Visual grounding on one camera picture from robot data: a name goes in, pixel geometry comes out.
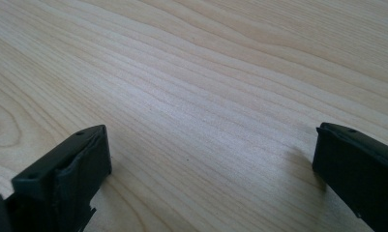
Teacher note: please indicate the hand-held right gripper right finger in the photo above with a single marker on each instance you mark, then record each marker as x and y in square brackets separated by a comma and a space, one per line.
[359, 170]

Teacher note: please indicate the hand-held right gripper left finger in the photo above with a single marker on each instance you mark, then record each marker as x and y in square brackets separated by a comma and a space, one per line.
[64, 175]

